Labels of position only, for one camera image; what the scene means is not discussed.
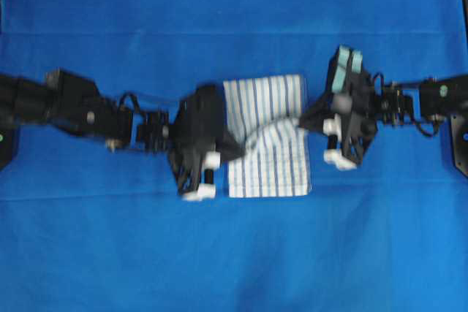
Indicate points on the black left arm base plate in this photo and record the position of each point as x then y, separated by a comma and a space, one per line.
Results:
9, 144

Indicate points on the blue tablecloth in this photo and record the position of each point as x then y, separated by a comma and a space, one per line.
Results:
84, 229

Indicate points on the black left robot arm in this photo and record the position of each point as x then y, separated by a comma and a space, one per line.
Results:
74, 105

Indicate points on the white blue striped towel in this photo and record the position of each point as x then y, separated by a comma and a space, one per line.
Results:
263, 116

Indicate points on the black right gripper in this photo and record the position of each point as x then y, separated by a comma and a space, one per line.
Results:
343, 112

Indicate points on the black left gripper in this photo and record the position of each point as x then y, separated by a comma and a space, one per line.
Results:
200, 142

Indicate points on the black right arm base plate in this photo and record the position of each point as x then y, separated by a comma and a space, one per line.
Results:
454, 132

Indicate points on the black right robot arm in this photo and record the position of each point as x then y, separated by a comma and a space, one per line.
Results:
423, 104

